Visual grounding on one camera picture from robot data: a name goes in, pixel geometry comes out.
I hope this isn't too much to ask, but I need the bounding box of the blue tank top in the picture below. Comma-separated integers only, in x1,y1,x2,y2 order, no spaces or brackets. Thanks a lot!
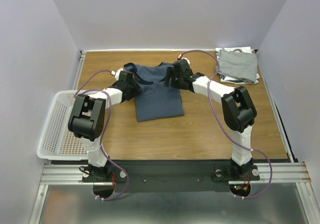
123,62,185,122

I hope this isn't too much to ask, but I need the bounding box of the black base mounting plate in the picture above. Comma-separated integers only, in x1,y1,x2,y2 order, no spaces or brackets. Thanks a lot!
80,160,260,193

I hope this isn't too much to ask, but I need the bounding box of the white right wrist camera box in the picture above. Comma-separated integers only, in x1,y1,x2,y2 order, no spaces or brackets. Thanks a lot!
177,55,190,64

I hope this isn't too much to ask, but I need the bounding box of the white plastic basket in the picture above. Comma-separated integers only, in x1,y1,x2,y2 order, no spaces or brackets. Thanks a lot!
36,90,88,161

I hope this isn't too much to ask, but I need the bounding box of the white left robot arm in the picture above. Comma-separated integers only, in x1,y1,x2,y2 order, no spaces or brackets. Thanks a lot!
68,68,142,182

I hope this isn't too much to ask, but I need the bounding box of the folded grey tank top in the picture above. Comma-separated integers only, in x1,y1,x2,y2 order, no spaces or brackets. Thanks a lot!
215,48,258,83

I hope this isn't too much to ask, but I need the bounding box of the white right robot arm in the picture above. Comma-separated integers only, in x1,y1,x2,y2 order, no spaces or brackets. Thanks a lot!
164,59,257,179

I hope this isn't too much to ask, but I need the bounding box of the folded white printed tank top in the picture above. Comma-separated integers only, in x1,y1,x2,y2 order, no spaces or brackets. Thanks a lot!
215,46,260,85

